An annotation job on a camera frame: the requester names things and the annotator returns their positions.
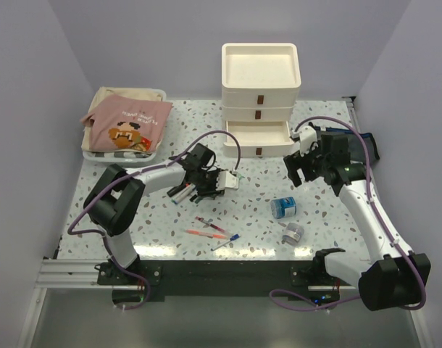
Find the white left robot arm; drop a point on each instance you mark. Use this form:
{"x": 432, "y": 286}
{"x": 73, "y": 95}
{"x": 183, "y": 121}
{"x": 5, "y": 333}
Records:
{"x": 114, "y": 201}

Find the pink printed t-shirt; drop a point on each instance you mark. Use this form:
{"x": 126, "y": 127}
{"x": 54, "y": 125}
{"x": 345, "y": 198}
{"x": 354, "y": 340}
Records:
{"x": 128, "y": 123}

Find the blue label can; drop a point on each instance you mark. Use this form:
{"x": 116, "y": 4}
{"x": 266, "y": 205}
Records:
{"x": 283, "y": 207}

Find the blue cap ballpoint pen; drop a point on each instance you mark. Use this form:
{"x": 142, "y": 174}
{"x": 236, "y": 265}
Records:
{"x": 231, "y": 239}

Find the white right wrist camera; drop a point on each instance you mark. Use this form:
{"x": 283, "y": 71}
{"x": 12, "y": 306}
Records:
{"x": 304, "y": 140}

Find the dark red pen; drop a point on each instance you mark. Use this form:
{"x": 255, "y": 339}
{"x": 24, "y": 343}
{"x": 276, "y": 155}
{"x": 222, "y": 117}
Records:
{"x": 212, "y": 225}

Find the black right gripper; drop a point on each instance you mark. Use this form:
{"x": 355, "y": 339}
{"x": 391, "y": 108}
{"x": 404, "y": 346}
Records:
{"x": 294, "y": 161}

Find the blue cap white marker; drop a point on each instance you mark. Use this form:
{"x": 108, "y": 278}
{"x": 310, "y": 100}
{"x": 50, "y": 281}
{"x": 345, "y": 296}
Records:
{"x": 185, "y": 196}

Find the green cap white marker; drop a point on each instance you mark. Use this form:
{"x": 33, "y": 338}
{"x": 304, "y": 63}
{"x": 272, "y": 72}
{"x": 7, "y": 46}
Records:
{"x": 182, "y": 193}

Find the clear tape roll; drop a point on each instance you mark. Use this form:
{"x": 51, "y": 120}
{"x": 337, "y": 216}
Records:
{"x": 292, "y": 234}

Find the white laundry tray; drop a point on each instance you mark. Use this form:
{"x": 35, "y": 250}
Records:
{"x": 126, "y": 158}

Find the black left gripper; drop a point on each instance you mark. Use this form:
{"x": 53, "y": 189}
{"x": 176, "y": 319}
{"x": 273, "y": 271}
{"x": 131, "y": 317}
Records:
{"x": 212, "y": 191}

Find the orange pen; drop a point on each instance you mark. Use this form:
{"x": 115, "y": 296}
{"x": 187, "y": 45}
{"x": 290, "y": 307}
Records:
{"x": 206, "y": 234}

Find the aluminium frame rail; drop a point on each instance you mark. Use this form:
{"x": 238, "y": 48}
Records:
{"x": 84, "y": 274}

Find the orange black highlighter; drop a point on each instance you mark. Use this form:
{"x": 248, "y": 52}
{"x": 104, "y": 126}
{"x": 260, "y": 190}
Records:
{"x": 175, "y": 190}

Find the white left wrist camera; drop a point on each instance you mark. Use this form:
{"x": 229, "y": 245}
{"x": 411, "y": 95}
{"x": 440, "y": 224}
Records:
{"x": 227, "y": 180}

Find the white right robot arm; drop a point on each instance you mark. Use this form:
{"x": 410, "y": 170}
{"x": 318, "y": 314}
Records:
{"x": 394, "y": 275}

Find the cream drawer organizer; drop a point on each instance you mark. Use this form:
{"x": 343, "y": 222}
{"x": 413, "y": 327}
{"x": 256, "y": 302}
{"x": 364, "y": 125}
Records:
{"x": 260, "y": 86}

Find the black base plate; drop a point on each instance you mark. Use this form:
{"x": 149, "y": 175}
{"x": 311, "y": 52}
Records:
{"x": 182, "y": 278}

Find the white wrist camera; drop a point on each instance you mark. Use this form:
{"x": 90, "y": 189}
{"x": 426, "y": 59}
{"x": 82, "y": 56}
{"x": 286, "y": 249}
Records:
{"x": 227, "y": 180}
{"x": 304, "y": 140}

